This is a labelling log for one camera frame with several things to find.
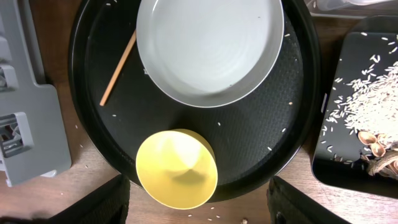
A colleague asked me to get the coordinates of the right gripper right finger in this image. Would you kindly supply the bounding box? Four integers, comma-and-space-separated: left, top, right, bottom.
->
267, 176, 348, 224

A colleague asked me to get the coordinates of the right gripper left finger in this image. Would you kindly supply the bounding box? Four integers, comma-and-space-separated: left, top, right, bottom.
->
46, 175, 130, 224

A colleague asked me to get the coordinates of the yellow bowl with shells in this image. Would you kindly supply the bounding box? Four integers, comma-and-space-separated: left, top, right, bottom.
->
136, 129, 218, 210

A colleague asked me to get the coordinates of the wooden chopstick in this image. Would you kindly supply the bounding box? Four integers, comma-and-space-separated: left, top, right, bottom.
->
99, 31, 136, 106

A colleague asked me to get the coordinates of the grey round plate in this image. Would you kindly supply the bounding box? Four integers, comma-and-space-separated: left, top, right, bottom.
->
136, 0, 285, 108

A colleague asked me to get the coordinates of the grey dishwasher rack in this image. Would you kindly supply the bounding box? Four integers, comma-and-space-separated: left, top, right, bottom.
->
1, 0, 72, 187

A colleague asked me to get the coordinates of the round black tray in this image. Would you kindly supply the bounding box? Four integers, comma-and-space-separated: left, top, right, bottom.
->
68, 0, 321, 202

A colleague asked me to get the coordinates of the rice and nut shells pile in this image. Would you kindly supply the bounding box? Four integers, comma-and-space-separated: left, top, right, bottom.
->
320, 30, 398, 181

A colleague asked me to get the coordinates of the black rectangular tray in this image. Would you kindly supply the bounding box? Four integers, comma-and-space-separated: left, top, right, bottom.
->
312, 16, 397, 198

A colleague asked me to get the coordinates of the clear plastic bin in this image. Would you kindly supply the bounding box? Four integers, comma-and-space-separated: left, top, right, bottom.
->
304, 0, 397, 19

